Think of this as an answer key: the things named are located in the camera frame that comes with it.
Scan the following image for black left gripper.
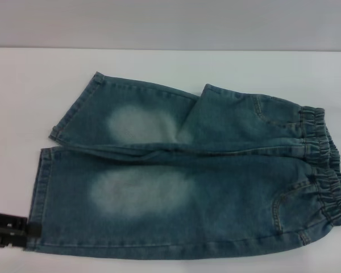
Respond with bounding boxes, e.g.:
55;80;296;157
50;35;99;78
0;208;42;249

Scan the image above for blue denim shorts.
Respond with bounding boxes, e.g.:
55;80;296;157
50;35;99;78
27;71;341;255

